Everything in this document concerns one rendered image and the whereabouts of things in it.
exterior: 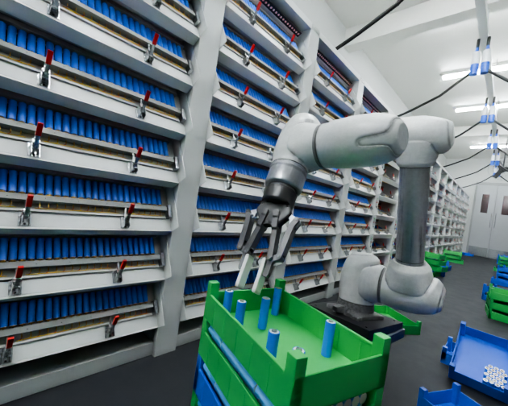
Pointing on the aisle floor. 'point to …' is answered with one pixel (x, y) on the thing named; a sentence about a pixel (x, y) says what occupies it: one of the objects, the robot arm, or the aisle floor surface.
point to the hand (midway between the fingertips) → (252, 274)
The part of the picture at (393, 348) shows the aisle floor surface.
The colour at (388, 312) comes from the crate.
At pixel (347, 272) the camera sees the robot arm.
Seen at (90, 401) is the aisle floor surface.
